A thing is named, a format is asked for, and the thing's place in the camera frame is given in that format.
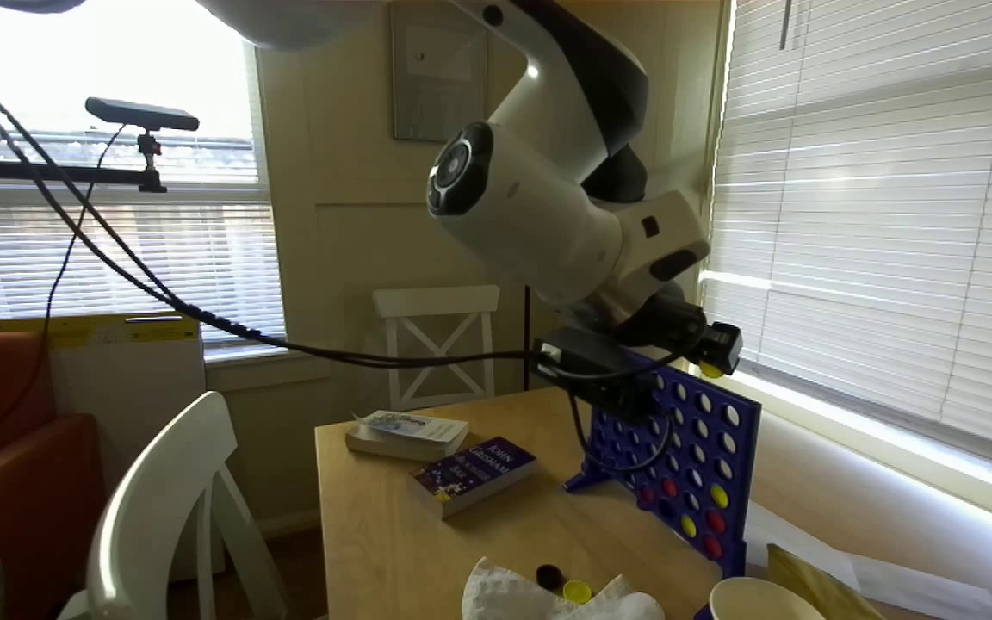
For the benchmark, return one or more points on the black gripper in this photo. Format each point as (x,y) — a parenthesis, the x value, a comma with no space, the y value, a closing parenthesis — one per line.
(613,366)

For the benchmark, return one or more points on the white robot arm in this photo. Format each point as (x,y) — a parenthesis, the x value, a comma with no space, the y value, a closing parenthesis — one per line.
(553,195)

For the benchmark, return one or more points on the blue connect four board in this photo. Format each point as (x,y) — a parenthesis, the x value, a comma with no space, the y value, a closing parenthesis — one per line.
(683,449)

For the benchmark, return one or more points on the dark red chip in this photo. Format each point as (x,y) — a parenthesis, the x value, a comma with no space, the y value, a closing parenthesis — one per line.
(550,576)

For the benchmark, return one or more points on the yellow chip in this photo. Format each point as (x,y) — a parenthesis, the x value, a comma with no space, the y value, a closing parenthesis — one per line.
(577,592)

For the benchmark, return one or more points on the white paper cup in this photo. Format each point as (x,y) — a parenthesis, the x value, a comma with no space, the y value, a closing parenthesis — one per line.
(760,600)

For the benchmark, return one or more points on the right window blind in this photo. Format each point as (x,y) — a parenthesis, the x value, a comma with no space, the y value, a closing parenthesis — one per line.
(853,202)

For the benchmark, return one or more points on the window blind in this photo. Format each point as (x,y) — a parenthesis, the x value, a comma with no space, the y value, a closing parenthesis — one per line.
(853,202)
(211,251)

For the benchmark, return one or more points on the yellow paper bag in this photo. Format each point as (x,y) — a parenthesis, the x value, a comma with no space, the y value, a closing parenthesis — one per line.
(816,585)

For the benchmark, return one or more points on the white chair near table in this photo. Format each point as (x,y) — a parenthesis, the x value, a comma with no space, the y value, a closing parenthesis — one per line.
(175,482)

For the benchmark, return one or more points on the white board yellow tape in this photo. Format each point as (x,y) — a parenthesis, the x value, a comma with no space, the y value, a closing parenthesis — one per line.
(127,373)

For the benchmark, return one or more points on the orange armchair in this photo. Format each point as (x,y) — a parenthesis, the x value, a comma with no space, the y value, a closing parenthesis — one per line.
(49,485)

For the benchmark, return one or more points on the left window blind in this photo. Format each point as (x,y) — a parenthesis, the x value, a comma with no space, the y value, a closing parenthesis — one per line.
(211,251)

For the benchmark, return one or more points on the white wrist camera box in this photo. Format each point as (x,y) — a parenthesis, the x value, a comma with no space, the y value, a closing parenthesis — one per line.
(662,238)

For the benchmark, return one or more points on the white chair by wall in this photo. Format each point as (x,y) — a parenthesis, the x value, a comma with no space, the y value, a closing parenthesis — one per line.
(445,329)

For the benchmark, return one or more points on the framed wall picture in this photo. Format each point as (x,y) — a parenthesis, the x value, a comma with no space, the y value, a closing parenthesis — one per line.
(437,71)

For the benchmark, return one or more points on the black camera on boom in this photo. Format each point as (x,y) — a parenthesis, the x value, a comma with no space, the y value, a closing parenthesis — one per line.
(113,110)

